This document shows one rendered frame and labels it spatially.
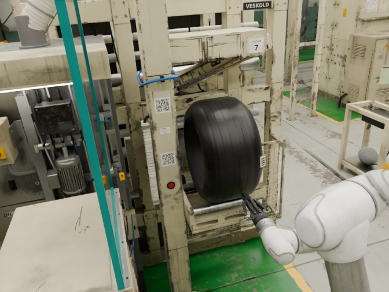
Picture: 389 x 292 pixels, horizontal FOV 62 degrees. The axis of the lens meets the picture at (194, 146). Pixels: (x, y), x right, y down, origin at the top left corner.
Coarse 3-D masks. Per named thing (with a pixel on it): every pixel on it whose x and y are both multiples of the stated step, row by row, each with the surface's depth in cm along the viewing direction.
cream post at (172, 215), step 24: (144, 0) 138; (144, 24) 141; (144, 48) 145; (168, 48) 148; (144, 72) 151; (168, 72) 152; (168, 96) 157; (168, 120) 161; (168, 144) 166; (168, 168) 172; (168, 192) 178; (168, 216) 184; (168, 240) 190; (168, 264) 198
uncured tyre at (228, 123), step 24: (192, 120) 172; (216, 120) 160; (240, 120) 162; (192, 144) 209; (216, 144) 156; (240, 144) 158; (192, 168) 200; (216, 168) 157; (240, 168) 160; (216, 192) 165; (240, 192) 170
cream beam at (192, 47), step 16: (192, 32) 193; (208, 32) 187; (224, 32) 182; (240, 32) 181; (256, 32) 184; (176, 48) 175; (192, 48) 177; (208, 48) 179; (224, 48) 182; (240, 48) 184; (176, 64) 178
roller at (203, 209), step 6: (240, 198) 185; (210, 204) 182; (216, 204) 182; (222, 204) 182; (228, 204) 183; (234, 204) 184; (240, 204) 185; (198, 210) 179; (204, 210) 180; (210, 210) 180; (216, 210) 183
